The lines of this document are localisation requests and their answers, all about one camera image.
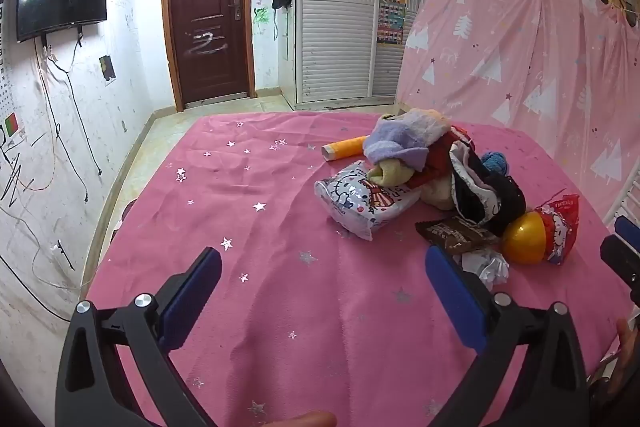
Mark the purple fleece cloth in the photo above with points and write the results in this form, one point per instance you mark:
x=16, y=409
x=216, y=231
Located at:
x=400, y=142

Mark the white louvered wardrobe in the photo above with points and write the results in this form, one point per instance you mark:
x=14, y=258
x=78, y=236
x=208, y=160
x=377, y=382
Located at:
x=335, y=32

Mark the red cartoon cat packet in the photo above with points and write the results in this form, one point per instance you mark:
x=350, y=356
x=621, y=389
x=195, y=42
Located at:
x=562, y=232

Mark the person's right hand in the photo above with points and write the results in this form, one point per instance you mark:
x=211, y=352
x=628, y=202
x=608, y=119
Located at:
x=629, y=339

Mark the pink star print tablecloth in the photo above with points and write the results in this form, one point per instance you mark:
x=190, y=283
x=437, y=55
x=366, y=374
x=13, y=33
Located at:
x=280, y=257

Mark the person's left hand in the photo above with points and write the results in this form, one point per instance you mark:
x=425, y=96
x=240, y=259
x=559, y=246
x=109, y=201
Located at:
x=305, y=420

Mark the white metal chair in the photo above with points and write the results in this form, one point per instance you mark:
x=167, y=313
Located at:
x=625, y=207

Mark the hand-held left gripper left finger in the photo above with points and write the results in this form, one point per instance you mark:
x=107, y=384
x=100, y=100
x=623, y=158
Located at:
x=192, y=302

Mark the brown snack wrapper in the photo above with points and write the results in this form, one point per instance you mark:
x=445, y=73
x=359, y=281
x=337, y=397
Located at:
x=455, y=234

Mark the dark brown door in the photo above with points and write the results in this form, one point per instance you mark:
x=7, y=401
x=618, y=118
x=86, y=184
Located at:
x=207, y=32

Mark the white paper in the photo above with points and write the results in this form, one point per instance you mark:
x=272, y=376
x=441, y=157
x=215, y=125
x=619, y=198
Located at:
x=487, y=267

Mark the wall socket plate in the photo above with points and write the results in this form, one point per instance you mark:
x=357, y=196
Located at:
x=107, y=69

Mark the red cloth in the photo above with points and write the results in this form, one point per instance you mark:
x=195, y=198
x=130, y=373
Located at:
x=440, y=157

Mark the pink tree print curtain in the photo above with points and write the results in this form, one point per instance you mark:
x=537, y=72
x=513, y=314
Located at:
x=500, y=57

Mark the blue yarn ball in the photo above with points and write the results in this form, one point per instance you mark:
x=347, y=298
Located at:
x=496, y=163

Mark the yellow plastic capsule shell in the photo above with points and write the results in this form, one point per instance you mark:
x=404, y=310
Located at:
x=525, y=239

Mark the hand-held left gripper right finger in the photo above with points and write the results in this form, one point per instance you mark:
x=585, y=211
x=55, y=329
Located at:
x=457, y=302

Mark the cartoon cat tissue packet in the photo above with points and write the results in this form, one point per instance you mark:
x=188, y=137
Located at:
x=350, y=202

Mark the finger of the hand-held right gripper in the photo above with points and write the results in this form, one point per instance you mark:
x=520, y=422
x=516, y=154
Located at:
x=620, y=262
x=629, y=231

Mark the colourful grid poster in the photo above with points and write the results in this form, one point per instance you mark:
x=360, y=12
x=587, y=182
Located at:
x=391, y=12

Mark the orange paper tube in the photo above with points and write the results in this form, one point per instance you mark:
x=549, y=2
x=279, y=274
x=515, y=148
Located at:
x=345, y=147

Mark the yellow cloth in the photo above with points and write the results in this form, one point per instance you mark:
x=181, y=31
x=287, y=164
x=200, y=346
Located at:
x=392, y=172

